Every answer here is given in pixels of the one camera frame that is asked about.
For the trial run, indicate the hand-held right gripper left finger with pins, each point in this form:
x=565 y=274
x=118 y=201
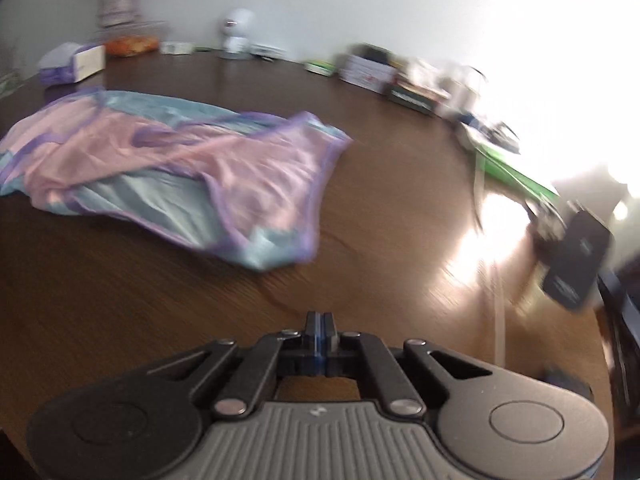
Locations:
x=313 y=345

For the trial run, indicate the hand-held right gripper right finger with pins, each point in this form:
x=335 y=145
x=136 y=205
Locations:
x=327 y=345

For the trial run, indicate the pink and blue underwear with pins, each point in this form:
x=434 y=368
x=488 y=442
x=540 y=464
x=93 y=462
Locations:
x=175 y=160

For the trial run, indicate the green flat box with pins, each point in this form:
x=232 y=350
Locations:
x=515 y=172

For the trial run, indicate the white power strip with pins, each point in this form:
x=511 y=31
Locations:
x=470 y=132

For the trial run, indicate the black rectangular device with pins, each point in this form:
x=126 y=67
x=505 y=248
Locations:
x=575 y=260

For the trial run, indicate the dark tissue box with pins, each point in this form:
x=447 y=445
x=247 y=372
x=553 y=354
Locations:
x=412 y=97

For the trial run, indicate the printed tin box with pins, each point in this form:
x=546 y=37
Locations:
x=367 y=76

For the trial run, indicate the green packet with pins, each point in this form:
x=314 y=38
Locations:
x=320 y=67

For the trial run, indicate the small black box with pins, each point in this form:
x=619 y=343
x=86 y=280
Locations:
x=375 y=53

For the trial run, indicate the flat white device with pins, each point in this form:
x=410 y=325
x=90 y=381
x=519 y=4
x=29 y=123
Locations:
x=269 y=51

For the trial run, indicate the white round-headed robot toy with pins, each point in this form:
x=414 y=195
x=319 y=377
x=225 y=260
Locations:
x=236 y=30

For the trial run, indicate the small white box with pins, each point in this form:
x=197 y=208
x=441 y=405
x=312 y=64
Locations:
x=177 y=48

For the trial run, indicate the clear snack container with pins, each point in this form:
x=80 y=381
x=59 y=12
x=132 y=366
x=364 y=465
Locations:
x=132 y=46

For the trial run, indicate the purple and white tissue box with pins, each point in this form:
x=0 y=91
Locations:
x=75 y=62

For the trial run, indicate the patterned flower vase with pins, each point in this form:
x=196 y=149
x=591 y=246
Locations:
x=117 y=7

